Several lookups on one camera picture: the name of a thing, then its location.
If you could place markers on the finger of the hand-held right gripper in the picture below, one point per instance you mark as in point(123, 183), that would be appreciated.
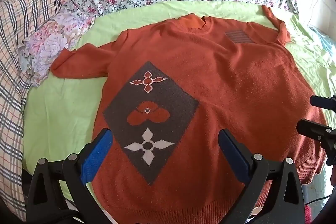
point(315, 130)
point(323, 102)

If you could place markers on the light blue cloth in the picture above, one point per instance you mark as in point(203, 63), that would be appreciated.
point(326, 43)

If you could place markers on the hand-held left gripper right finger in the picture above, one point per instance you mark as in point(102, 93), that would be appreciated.
point(234, 153)

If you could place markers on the light green bed sheet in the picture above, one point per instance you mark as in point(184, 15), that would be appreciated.
point(65, 108)

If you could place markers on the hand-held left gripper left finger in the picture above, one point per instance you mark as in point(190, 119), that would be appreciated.
point(96, 154)

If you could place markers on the plaid blanket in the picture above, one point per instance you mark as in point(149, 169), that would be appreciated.
point(15, 56)

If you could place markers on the orange knitted sweater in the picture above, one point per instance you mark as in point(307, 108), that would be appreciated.
point(223, 82)

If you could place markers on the pastel floral pillow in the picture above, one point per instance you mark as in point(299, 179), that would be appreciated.
point(50, 40)

